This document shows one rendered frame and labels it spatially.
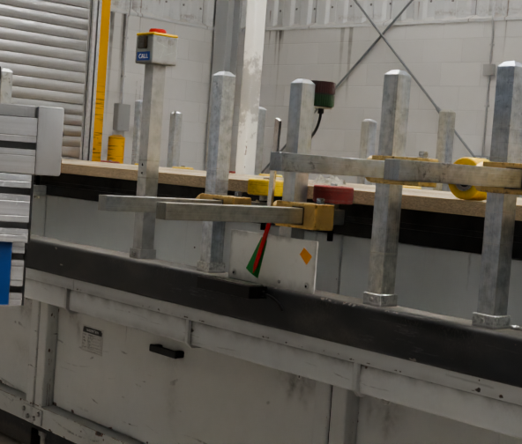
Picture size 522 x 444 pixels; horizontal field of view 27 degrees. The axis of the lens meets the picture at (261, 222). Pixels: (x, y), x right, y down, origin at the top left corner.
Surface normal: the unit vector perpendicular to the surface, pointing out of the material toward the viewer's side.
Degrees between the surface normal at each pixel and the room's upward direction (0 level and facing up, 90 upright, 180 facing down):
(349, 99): 90
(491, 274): 90
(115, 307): 90
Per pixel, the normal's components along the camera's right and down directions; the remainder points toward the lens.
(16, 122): 0.27, 0.07
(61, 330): -0.76, 0.07
